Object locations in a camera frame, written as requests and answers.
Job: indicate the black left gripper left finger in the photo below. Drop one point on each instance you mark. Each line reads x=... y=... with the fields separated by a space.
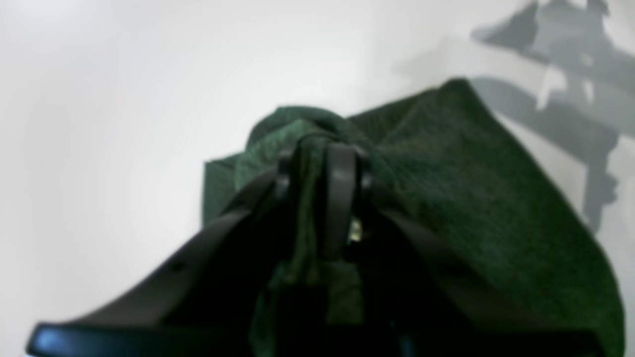
x=200 y=301

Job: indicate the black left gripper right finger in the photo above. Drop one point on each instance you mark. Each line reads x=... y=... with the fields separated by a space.
x=421 y=298

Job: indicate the green long sleeve shirt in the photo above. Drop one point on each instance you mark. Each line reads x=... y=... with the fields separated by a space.
x=466 y=178

